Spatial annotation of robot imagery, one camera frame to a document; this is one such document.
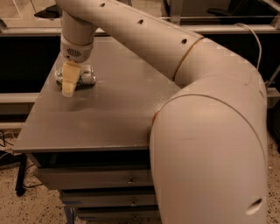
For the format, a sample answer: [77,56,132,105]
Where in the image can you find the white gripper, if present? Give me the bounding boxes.
[60,35,94,97]

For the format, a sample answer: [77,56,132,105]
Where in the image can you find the silver green 7up can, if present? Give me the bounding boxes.
[54,65,95,87]

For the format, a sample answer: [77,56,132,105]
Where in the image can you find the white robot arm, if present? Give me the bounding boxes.
[55,0,267,224]

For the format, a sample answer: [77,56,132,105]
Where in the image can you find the black office chair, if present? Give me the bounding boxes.
[34,4,62,19]

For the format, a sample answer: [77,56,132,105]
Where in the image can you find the grey drawer cabinet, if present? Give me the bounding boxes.
[12,35,182,224]

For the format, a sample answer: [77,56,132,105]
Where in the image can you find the black stand on floor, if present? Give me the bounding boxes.
[15,154,27,197]

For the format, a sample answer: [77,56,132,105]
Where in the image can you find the top grey drawer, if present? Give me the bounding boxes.
[35,165,153,190]

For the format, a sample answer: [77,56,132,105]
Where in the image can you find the grey drawer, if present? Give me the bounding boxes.
[60,186,157,207]
[76,206,160,221]
[35,165,153,190]

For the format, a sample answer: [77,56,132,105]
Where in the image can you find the middle grey drawer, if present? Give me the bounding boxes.
[60,186,157,207]

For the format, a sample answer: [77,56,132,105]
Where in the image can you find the bottom grey drawer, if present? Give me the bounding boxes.
[76,206,160,221]

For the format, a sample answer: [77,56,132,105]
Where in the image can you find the black floor cables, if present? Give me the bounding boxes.
[0,129,18,165]

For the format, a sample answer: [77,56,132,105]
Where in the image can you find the metal railing frame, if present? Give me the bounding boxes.
[0,0,279,36]

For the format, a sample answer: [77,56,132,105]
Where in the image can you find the white cable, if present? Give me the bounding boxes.
[234,22,263,71]

